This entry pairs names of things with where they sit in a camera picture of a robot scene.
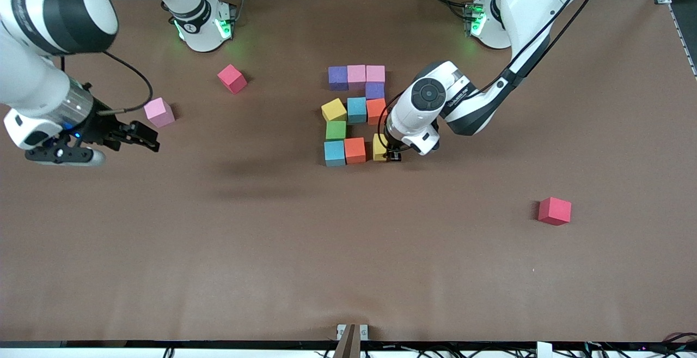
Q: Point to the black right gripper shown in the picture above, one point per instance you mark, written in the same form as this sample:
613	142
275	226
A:
101	126

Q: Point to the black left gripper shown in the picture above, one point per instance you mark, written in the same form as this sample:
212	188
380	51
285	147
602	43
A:
393	152

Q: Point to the yellow foam cube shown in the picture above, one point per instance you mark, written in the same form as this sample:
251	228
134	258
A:
379	148
334	110

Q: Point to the orange foam cube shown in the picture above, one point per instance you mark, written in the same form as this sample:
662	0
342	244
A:
355	151
373	111

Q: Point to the blue foam cube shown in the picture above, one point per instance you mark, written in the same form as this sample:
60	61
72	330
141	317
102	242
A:
356	110
334	153

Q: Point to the green foam cube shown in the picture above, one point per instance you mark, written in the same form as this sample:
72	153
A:
336	131

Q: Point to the purple foam cube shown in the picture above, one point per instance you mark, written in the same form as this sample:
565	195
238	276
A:
374	91
338	78

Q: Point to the pink foam cube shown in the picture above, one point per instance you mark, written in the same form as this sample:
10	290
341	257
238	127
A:
356	76
375	73
159	113

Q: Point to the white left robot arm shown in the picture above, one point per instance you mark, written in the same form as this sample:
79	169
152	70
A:
414	123

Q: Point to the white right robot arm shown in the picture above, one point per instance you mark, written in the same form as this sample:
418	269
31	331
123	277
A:
32	85

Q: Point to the red foam cube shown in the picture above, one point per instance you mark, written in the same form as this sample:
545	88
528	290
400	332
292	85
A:
555	211
232	79

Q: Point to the brown paper table cover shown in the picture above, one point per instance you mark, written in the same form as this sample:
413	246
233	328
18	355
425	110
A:
348	271

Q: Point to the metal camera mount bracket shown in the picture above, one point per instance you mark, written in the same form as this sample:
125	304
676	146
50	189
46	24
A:
348	344

